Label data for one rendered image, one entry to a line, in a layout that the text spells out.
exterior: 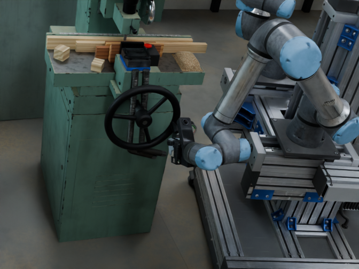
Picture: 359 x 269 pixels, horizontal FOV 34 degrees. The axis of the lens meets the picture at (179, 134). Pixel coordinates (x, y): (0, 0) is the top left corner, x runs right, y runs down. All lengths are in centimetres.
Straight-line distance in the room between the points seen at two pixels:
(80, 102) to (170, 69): 37
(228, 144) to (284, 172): 44
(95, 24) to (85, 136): 48
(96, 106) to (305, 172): 85
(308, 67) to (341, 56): 60
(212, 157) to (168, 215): 115
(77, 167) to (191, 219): 78
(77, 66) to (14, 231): 92
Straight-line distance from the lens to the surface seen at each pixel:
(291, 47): 172
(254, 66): 188
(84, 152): 239
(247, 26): 256
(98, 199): 258
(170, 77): 228
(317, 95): 190
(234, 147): 189
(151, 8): 239
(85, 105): 225
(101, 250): 272
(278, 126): 228
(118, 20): 229
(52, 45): 229
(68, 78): 217
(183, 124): 201
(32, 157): 318
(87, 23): 247
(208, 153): 182
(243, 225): 270
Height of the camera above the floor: 200
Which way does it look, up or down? 35 degrees down
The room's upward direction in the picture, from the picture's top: 13 degrees clockwise
